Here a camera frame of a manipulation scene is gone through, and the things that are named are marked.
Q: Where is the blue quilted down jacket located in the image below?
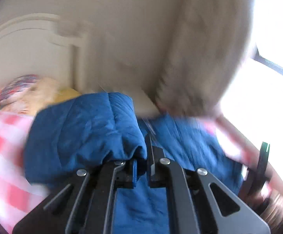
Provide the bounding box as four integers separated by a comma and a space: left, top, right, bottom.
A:
23, 92, 243, 233

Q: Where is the pink checkered bed sheet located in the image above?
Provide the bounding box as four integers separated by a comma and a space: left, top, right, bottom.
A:
0, 111, 248, 233

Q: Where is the white bedside table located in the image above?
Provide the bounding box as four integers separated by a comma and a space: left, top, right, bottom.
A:
130, 90, 160, 118

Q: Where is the yellow pillow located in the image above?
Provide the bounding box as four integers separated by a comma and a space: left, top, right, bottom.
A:
53, 88, 81, 104

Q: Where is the beige floral pillow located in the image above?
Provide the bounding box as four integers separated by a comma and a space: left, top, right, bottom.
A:
1, 77, 61, 116

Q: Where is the red blue patterned pillow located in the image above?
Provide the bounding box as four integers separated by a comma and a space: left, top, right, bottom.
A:
0, 74, 41, 107

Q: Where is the beige ship print curtain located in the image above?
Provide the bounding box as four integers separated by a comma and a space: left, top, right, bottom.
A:
156, 0, 254, 117

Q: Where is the cream wooden headboard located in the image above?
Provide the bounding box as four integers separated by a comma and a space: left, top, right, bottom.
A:
0, 13, 92, 92

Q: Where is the window frame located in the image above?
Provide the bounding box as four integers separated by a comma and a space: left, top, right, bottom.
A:
253, 47, 283, 76

